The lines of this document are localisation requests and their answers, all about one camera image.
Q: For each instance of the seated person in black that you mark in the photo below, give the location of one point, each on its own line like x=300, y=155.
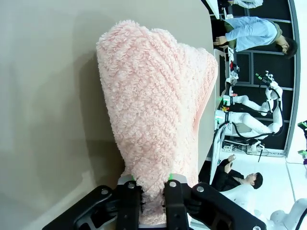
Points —
x=227, y=177

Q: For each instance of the person in white top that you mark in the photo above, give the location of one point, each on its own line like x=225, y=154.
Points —
x=247, y=3

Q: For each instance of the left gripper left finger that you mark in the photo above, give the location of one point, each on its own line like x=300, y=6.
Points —
x=127, y=206

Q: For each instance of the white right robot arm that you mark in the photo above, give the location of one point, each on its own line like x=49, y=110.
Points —
x=297, y=215

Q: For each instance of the pink terry towel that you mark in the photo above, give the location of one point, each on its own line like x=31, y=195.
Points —
x=148, y=107

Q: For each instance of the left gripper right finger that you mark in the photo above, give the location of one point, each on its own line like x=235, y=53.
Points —
x=175, y=206

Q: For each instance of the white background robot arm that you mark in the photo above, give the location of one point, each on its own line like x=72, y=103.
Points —
x=247, y=100
x=249, y=121

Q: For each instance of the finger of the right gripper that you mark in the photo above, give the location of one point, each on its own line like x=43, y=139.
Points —
x=304, y=153
x=304, y=125

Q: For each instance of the person in light blue shirt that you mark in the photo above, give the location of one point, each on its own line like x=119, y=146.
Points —
x=251, y=33

